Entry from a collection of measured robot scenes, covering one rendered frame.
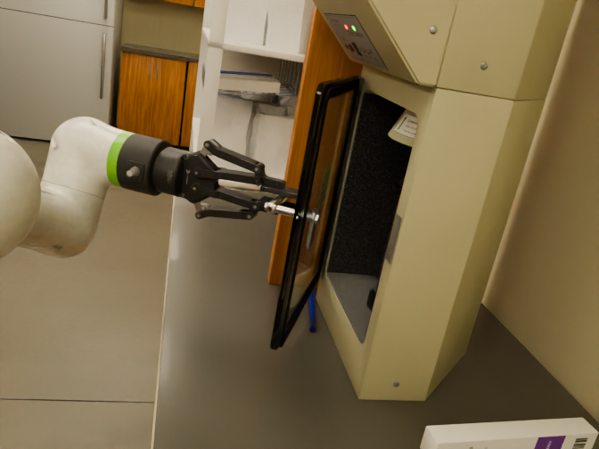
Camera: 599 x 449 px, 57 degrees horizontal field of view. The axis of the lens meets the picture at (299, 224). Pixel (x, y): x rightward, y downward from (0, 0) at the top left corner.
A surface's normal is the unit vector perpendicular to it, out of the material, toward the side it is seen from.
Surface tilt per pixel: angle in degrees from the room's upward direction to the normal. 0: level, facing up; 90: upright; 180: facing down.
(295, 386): 0
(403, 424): 0
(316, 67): 90
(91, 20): 90
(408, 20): 90
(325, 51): 90
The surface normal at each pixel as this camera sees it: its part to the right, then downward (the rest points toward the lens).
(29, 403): 0.17, -0.93
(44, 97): 0.18, 0.36
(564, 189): -0.97, -0.10
